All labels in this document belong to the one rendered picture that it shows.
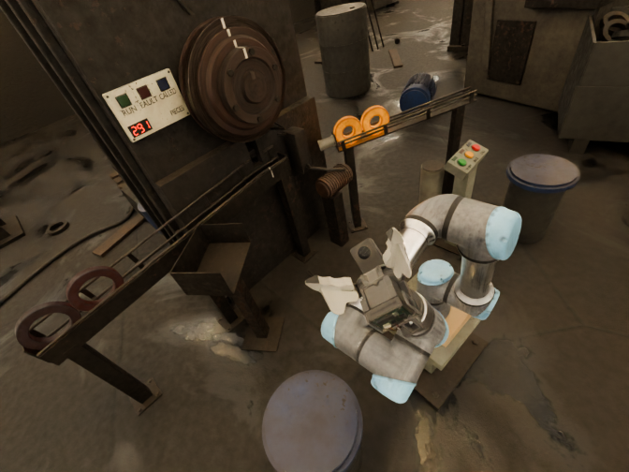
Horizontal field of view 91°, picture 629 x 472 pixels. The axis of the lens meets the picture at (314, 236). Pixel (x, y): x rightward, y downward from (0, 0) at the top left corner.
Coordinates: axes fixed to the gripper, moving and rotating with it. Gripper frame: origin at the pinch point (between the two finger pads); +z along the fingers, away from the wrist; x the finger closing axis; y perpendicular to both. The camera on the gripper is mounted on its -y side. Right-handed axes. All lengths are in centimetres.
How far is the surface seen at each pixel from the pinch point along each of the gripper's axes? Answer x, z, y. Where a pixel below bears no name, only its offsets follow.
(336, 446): 44, -60, 12
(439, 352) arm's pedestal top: 12, -93, -11
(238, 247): 60, -39, -65
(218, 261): 68, -36, -60
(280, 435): 59, -53, 5
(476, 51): -133, -179, -276
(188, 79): 31, 11, -98
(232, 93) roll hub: 23, -2, -97
